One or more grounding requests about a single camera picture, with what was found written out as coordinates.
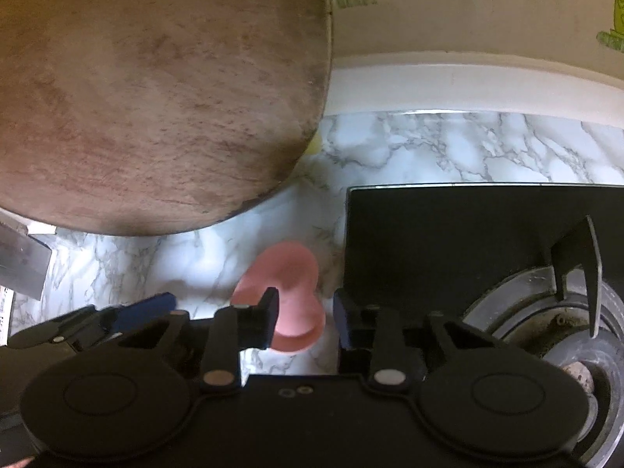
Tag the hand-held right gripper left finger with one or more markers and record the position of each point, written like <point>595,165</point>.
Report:
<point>265,321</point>

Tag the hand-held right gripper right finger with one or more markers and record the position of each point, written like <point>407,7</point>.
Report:
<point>340,324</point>

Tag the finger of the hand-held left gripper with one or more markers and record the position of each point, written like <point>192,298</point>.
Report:
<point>141,309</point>

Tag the pink bowl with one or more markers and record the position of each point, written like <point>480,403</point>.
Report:
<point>287,282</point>

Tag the black gas stove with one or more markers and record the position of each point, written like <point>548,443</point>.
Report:
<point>438,239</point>

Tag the round wooden cutting board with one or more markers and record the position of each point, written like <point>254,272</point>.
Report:
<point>156,92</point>

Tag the black pan support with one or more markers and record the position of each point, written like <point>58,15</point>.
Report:
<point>582,263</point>

